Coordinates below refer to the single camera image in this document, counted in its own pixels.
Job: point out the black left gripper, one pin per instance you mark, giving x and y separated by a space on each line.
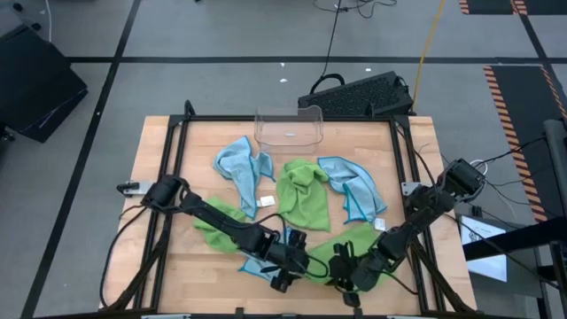
285 259

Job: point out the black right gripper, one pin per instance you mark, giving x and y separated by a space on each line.
365 270

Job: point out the light blue microfiber towel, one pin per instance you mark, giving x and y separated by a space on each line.
254 268
241 168
354 186

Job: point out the green microfiber towel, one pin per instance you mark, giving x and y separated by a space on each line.
217 239
359 237
303 195

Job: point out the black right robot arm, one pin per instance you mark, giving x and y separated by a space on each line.
425 206

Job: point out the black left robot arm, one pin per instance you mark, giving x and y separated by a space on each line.
212 212

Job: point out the clear plastic bin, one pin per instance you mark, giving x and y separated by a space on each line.
288 133

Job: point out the black beam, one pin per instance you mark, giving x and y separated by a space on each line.
509 241

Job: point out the black orange-striped mat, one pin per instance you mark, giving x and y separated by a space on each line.
518 111
487 5

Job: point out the large black case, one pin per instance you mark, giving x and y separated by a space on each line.
35 88

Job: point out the black metal table frame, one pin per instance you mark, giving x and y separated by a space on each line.
212 118

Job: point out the grey post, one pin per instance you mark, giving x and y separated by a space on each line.
556 155

